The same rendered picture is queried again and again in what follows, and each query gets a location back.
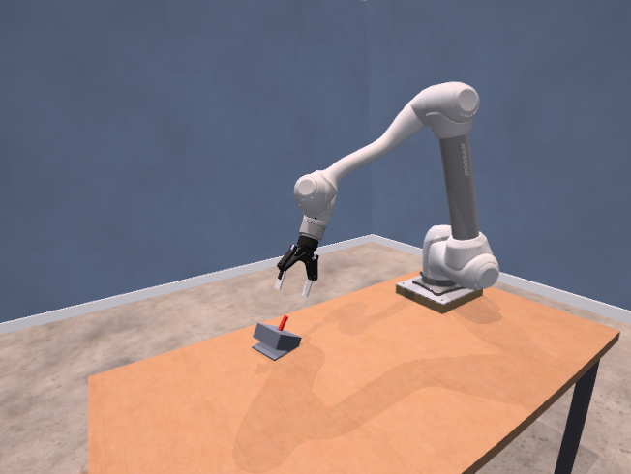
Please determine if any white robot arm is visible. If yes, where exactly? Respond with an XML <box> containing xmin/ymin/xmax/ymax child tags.
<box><xmin>294</xmin><ymin>82</ymin><xmax>499</xmax><ymax>296</ymax></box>

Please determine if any grey square panel with hole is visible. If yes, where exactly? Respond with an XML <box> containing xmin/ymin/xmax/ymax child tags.
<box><xmin>252</xmin><ymin>323</ymin><xmax>302</xmax><ymax>361</ymax></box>

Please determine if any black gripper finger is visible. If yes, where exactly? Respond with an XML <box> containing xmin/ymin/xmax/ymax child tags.
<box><xmin>275</xmin><ymin>245</ymin><xmax>307</xmax><ymax>290</ymax></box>
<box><xmin>302</xmin><ymin>254</ymin><xmax>319</xmax><ymax>297</ymax></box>

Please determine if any dark red bar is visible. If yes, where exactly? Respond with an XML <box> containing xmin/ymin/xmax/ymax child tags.
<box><xmin>278</xmin><ymin>315</ymin><xmax>288</xmax><ymax>331</ymax></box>

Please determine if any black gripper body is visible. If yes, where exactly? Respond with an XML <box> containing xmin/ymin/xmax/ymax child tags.
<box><xmin>296</xmin><ymin>235</ymin><xmax>318</xmax><ymax>263</ymax></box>

